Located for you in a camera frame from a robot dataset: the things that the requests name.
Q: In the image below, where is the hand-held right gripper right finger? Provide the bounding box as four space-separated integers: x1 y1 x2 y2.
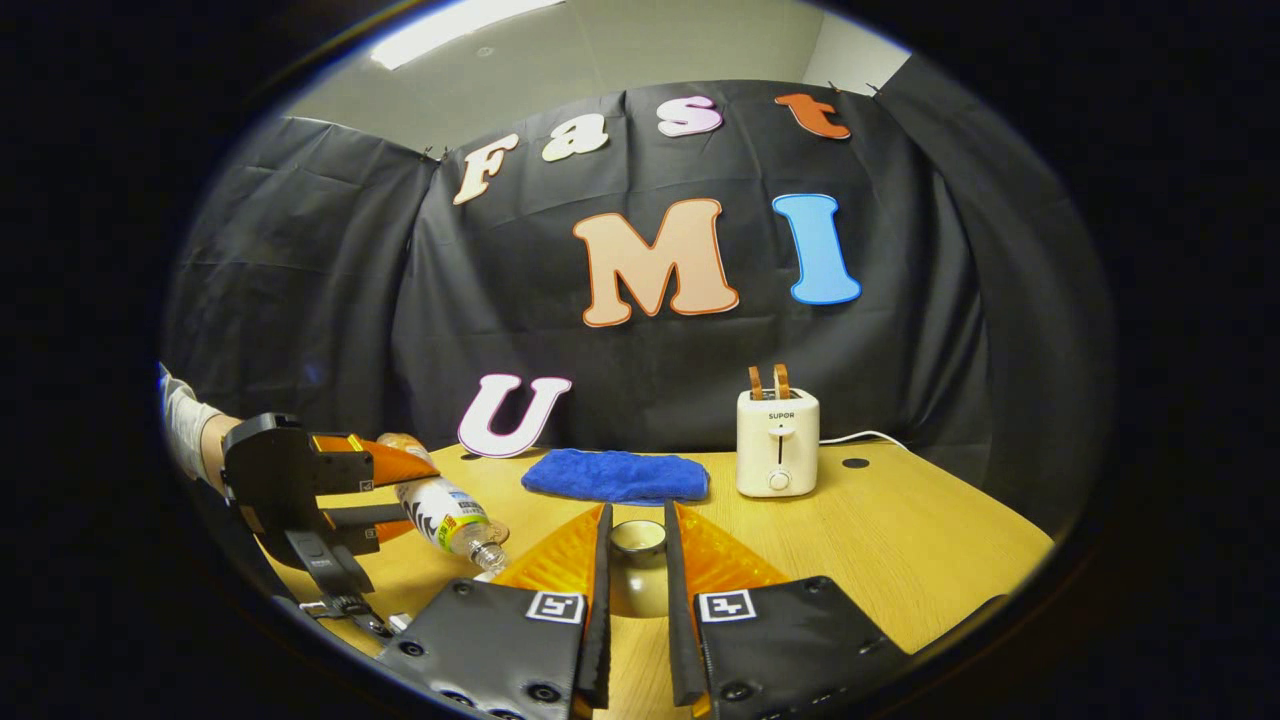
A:
664 500 916 720

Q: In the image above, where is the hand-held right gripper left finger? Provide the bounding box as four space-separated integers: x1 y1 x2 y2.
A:
375 503 613 720

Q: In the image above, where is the cream teacup lid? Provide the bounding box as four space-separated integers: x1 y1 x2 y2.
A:
607 519 669 619

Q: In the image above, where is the clear water bottle white label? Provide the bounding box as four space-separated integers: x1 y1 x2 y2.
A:
378 433 511 574

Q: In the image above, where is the blue towel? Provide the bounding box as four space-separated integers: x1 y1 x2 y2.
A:
521 448 711 506

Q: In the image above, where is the black backdrop cloth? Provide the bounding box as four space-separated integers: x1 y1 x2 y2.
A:
160 80 1116 541

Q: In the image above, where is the white toaster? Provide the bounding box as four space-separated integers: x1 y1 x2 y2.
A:
737 388 821 499

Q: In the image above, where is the white toaster cable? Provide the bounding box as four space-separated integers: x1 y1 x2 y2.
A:
818 430 911 453

